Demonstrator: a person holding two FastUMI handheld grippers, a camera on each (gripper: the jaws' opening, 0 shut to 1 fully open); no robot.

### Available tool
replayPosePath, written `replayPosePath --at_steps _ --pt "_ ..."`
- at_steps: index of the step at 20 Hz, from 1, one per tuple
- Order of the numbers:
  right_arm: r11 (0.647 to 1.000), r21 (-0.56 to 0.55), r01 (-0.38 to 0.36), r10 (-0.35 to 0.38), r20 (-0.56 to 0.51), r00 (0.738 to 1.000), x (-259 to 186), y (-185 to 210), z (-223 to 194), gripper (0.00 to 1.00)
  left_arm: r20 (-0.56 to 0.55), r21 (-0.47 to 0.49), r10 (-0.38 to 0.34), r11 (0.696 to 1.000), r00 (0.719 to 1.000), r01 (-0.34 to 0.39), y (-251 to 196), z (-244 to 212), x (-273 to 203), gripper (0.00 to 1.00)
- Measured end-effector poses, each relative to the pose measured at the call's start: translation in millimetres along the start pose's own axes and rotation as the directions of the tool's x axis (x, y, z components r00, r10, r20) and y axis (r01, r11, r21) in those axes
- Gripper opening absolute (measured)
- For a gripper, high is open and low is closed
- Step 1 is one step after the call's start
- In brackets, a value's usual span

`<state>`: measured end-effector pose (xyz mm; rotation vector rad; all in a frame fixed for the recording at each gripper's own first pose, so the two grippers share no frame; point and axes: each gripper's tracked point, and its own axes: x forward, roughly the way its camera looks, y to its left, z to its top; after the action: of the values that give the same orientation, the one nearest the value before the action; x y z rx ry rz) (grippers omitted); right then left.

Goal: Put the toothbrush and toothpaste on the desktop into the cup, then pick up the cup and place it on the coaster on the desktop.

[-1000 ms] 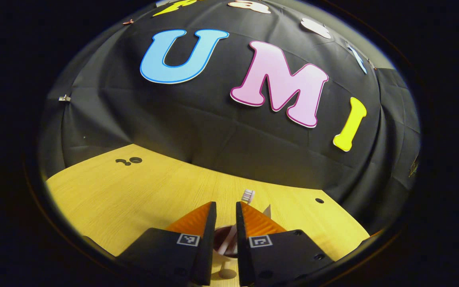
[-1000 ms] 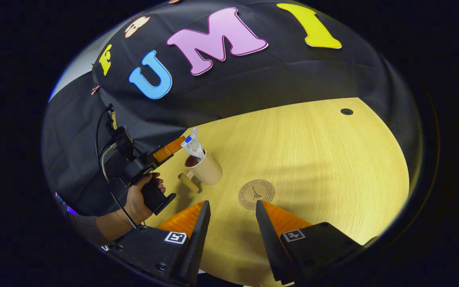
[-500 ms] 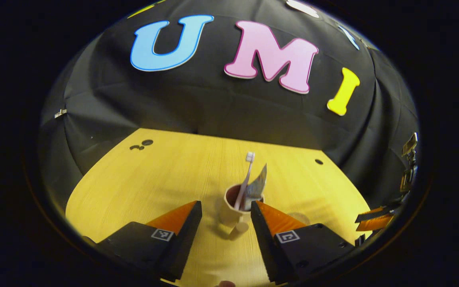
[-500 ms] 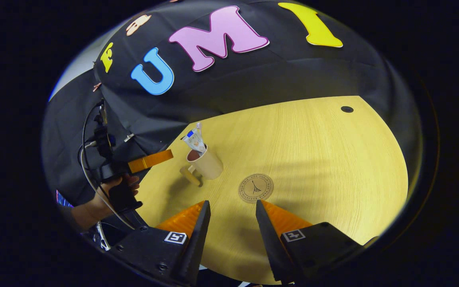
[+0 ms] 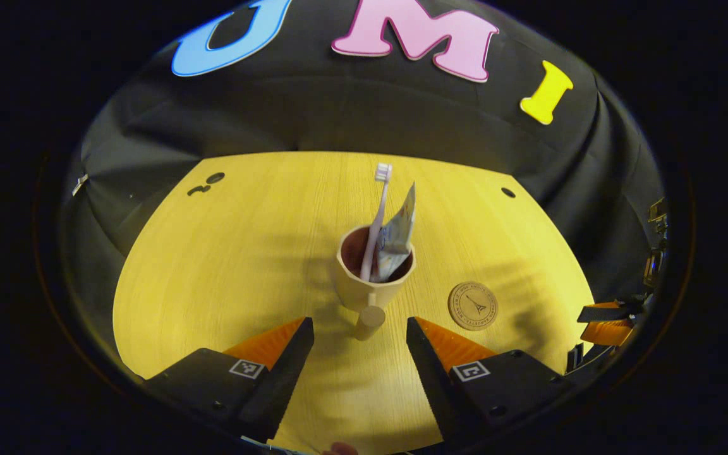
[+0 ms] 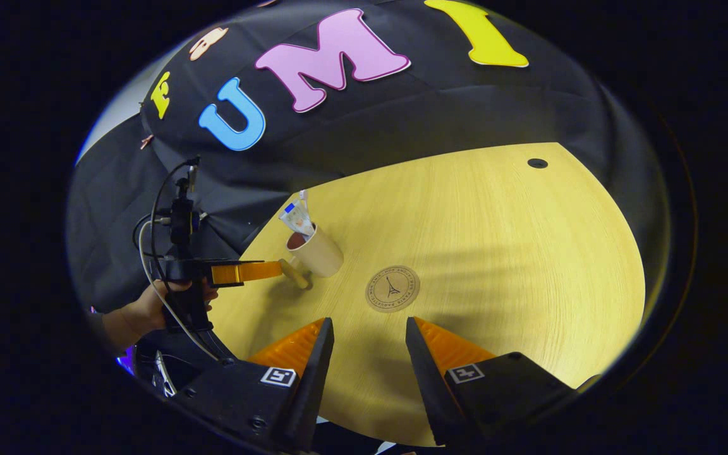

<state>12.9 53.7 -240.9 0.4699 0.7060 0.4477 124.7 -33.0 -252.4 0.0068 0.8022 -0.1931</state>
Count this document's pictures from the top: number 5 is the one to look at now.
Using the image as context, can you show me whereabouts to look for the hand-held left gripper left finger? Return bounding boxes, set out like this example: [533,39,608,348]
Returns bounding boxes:
[143,317,315,443]

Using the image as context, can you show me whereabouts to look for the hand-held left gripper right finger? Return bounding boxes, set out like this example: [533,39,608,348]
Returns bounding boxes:
[406,317,570,443]

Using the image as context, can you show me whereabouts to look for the round brown coaster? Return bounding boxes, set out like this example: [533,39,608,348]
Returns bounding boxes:
[447,281,499,331]

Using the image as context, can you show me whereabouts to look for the beige cup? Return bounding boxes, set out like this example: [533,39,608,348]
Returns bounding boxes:
[336,226,416,342]

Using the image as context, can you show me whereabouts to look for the white toothpaste tube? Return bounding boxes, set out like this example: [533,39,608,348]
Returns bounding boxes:
[373,183,416,283]

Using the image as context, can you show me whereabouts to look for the white toothbrush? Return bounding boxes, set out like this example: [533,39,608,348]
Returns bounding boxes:
[360,163,394,282]

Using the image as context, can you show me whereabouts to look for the wooden desktop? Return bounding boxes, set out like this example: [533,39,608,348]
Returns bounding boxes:
[113,150,595,454]

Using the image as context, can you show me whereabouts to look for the black desk grommet pair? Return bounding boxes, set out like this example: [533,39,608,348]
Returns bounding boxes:
[187,172,226,197]

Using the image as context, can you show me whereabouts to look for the black backdrop cloth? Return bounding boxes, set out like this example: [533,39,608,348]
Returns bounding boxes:
[61,0,667,317]

